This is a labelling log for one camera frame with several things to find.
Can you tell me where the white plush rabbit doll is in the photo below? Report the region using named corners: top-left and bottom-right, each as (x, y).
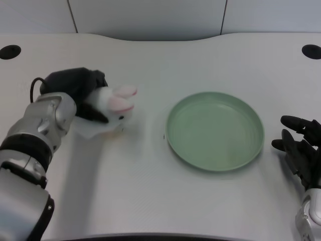
top-left (73, 85), bottom-right (138, 139)

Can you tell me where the black round cable grommet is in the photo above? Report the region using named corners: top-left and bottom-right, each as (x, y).
top-left (0, 45), bottom-right (21, 60)
top-left (301, 44), bottom-right (321, 60)

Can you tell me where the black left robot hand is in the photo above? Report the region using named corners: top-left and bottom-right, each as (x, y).
top-left (40, 67), bottom-right (109, 124)

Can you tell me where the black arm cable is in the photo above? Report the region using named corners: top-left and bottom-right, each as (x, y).
top-left (30, 77), bottom-right (47, 103)

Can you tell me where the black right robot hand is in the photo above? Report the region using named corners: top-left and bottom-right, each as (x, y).
top-left (271, 115), bottom-right (321, 189)

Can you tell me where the green round plate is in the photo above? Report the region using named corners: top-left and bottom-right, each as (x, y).
top-left (166, 91), bottom-right (265, 173)

